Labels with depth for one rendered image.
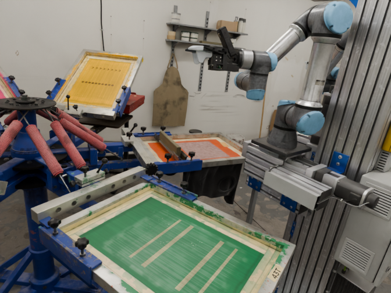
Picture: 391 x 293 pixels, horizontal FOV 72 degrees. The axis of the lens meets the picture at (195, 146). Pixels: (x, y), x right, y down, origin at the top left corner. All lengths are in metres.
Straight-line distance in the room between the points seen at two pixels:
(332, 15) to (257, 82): 0.36
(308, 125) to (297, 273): 0.95
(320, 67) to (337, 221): 0.77
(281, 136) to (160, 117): 2.76
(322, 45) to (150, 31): 2.87
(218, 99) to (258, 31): 1.20
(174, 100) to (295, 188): 2.97
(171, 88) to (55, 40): 1.53
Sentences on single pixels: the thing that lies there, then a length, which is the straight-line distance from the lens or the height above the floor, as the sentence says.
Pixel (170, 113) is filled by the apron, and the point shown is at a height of 0.73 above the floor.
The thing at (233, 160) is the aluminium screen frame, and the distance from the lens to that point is 1.87.
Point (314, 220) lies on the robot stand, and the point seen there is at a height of 0.88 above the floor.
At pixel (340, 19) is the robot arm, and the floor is 1.84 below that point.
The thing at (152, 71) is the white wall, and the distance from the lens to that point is 3.88.
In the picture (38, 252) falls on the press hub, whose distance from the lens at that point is 2.10.
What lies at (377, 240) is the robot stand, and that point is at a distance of 1.48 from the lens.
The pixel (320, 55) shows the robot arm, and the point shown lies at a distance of 1.26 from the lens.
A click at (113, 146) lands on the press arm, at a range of 1.80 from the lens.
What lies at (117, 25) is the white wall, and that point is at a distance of 3.75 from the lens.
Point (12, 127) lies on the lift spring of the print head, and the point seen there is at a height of 1.23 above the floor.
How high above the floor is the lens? 1.68
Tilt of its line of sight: 20 degrees down
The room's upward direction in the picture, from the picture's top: 6 degrees clockwise
